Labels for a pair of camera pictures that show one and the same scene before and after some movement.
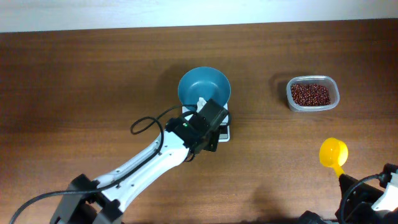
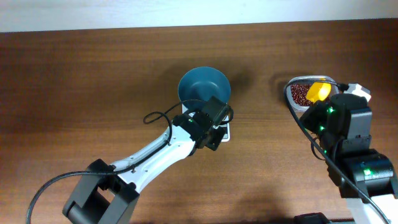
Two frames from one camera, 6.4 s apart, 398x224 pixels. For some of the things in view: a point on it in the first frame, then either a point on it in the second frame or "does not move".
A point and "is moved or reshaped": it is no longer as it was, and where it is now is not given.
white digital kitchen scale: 224,129 does not move
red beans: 310,94 does not move
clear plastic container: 308,93 does not move
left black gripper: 213,143 does not move
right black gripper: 347,181 → 313,112
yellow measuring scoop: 334,154 is moved or reshaped
